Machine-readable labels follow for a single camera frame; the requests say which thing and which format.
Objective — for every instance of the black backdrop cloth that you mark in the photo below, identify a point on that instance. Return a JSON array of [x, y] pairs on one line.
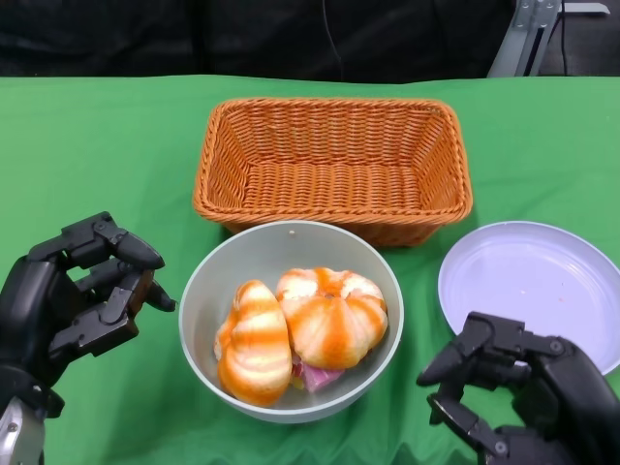
[[145, 39]]

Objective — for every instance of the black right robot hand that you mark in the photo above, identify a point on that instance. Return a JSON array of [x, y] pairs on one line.
[[571, 402]]

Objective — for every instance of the green tablecloth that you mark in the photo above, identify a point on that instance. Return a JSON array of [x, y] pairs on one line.
[[97, 145]]

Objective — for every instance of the lavender plate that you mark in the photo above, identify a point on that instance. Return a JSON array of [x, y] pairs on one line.
[[523, 271]]

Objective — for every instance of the grey metal stand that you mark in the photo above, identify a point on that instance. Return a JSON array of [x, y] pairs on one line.
[[513, 43]]

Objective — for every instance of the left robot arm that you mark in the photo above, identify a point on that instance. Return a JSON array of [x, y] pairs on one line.
[[21, 426]]

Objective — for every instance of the magenta striped cake slice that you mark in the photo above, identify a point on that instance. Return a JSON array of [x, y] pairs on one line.
[[319, 377]]

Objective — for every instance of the round orange striped bread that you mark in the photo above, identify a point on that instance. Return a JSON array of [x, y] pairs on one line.
[[334, 319]]

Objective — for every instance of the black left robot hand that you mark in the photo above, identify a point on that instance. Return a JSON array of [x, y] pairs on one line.
[[29, 310]]

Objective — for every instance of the oblong orange striped bread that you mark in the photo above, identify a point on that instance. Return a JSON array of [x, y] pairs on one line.
[[254, 344]]

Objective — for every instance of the orange wicker basket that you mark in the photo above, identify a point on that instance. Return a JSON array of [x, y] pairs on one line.
[[334, 194]]

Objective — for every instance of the pale green bowl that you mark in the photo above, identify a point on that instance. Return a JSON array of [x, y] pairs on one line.
[[252, 257]]

